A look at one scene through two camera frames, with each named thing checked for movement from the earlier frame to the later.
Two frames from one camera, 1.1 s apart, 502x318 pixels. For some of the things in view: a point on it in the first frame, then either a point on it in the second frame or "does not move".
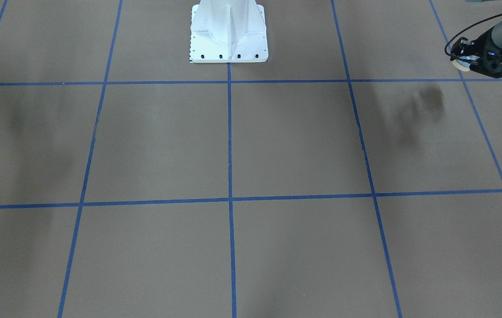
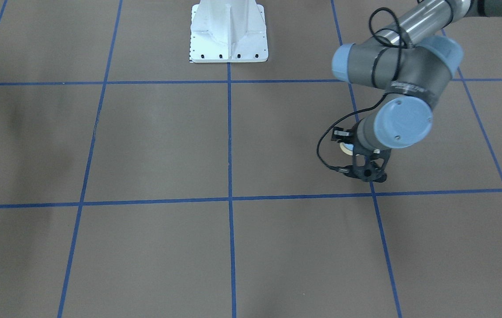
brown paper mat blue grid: [357, 174] does not move
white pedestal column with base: [228, 31] does not move
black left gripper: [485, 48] -> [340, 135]
